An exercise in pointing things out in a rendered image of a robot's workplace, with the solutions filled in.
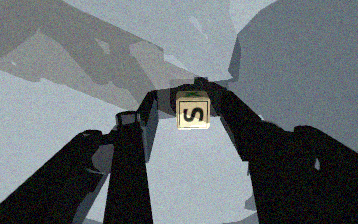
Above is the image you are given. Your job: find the beige block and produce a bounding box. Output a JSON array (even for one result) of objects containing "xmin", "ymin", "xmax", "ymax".
[{"xmin": 176, "ymin": 91, "xmax": 210, "ymax": 129}]

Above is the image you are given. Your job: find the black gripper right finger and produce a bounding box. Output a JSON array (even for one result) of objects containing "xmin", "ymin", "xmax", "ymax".
[{"xmin": 220, "ymin": 91, "xmax": 358, "ymax": 224}]

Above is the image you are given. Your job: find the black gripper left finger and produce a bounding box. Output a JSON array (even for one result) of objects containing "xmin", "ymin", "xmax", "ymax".
[{"xmin": 0, "ymin": 92, "xmax": 159, "ymax": 224}]

